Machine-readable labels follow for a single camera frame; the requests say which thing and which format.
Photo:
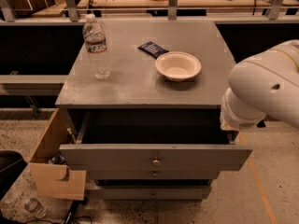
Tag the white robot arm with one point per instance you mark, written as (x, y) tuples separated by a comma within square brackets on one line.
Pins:
[(266, 84)]

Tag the dark blue snack packet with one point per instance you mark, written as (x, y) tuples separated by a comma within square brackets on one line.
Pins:
[(153, 49)]

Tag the grey drawer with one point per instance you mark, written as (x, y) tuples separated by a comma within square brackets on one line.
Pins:
[(101, 175), (153, 192), (184, 140)]

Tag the clear plastic water bottle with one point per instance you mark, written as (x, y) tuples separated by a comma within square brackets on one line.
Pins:
[(96, 47)]

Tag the black chair seat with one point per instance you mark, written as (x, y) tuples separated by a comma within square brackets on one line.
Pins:
[(11, 166)]

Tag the grey bottom drawer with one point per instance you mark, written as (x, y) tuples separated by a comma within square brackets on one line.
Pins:
[(153, 192)]

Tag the grey middle drawer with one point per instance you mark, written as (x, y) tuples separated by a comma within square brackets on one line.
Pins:
[(101, 175)]

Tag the white paper bowl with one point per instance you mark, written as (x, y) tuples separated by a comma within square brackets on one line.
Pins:
[(178, 66)]

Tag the open cardboard box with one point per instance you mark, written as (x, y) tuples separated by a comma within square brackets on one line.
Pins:
[(55, 180)]

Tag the grey top drawer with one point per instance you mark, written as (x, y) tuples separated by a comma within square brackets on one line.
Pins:
[(184, 140)]

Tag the grey wooden drawer cabinet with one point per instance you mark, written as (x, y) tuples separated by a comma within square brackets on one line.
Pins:
[(135, 85)]

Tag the plastic bottle on floor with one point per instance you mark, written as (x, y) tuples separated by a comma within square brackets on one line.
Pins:
[(35, 208)]

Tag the yellow foam padded gripper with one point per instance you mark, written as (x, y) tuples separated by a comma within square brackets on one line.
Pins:
[(230, 112)]

